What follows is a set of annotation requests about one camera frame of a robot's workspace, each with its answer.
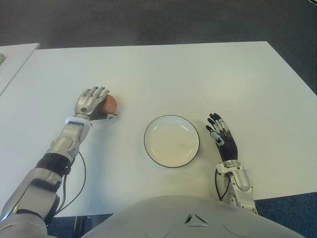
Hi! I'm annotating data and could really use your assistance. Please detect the red yellow apple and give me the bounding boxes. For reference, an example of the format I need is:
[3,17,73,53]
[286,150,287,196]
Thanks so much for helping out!
[99,95,117,115]

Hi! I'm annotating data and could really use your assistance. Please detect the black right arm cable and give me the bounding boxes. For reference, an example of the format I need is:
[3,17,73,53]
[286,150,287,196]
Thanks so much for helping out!
[214,170,230,201]

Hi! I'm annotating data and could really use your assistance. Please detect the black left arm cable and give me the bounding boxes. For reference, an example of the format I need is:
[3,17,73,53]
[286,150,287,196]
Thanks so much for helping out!
[55,151,87,216]

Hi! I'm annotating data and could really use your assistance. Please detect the white plate with black rim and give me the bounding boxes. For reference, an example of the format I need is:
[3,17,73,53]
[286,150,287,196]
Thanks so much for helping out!
[144,115,200,169]

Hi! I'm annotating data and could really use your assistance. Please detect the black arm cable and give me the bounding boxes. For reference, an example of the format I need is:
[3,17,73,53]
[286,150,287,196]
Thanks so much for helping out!
[214,170,230,201]
[55,151,87,216]

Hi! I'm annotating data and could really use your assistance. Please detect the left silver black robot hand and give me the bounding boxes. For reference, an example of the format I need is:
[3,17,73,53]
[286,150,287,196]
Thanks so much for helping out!
[74,86,119,122]

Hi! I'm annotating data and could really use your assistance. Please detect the white grey robot torso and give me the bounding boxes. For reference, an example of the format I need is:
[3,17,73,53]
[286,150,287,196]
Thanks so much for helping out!
[80,195,303,238]

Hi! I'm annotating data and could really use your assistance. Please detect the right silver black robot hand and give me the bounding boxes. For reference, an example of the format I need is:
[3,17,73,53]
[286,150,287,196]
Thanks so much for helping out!
[205,113,239,164]

